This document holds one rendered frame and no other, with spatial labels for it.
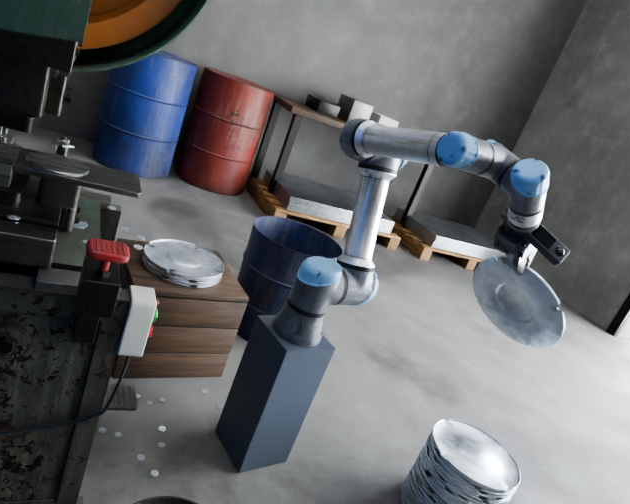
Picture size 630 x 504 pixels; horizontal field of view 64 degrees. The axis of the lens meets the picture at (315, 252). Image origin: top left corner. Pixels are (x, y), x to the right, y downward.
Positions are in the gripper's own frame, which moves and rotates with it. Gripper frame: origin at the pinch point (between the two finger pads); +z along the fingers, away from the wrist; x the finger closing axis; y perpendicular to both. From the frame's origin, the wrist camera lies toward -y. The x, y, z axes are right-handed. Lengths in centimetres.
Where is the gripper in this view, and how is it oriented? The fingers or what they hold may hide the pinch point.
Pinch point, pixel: (523, 271)
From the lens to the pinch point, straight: 142.6
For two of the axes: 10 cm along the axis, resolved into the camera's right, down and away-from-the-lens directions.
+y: -6.7, -4.7, 5.7
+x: -7.1, 6.4, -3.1
